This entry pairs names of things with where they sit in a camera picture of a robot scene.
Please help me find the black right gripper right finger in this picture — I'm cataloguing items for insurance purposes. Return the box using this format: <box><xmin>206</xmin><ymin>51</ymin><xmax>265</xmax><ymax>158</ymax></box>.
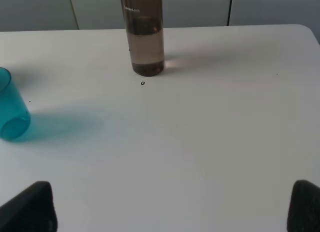
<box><xmin>286</xmin><ymin>180</ymin><xmax>320</xmax><ymax>232</ymax></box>

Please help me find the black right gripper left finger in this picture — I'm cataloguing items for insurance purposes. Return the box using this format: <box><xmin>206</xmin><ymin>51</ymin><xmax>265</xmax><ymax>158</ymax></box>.
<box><xmin>0</xmin><ymin>181</ymin><xmax>58</xmax><ymax>232</ymax></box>

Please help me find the teal translucent plastic cup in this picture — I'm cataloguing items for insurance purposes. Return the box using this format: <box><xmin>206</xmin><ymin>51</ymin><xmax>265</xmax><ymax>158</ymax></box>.
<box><xmin>0</xmin><ymin>67</ymin><xmax>31</xmax><ymax>141</ymax></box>

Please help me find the brown translucent water bottle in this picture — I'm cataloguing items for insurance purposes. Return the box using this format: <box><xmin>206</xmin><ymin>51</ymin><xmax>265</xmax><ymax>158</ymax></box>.
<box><xmin>121</xmin><ymin>0</ymin><xmax>165</xmax><ymax>77</ymax></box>

